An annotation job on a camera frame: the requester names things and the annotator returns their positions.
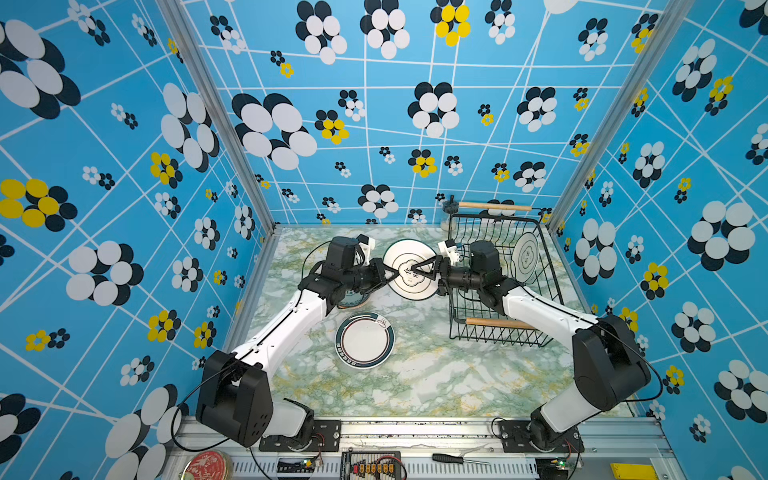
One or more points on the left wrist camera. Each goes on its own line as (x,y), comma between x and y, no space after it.
(365,247)

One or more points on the red round tin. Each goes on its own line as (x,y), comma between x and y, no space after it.
(208,465)

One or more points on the white plate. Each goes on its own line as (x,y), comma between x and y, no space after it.
(364,341)
(412,261)
(353,300)

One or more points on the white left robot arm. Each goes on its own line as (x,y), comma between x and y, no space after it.
(235,397)

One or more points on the wooden rack handle far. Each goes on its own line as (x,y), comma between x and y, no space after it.
(494,206)

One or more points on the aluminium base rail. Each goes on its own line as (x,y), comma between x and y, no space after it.
(585,452)

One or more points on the yellow box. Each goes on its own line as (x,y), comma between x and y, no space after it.
(625,471)

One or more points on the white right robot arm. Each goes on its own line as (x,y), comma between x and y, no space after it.
(607,368)

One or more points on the glass jar with black lid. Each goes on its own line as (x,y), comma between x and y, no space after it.
(449,208)

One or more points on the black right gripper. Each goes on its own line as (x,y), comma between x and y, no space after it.
(443,278)

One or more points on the black screwdriver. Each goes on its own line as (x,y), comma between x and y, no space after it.
(455,459)

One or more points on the black wire dish rack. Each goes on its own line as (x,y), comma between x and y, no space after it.
(526,263)

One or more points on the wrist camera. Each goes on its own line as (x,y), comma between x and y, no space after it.
(365,247)
(450,251)

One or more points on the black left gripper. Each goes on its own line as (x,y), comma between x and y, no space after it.
(378,269)

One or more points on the black terminal board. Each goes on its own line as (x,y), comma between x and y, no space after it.
(372,465)

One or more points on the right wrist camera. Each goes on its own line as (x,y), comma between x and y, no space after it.
(450,251)

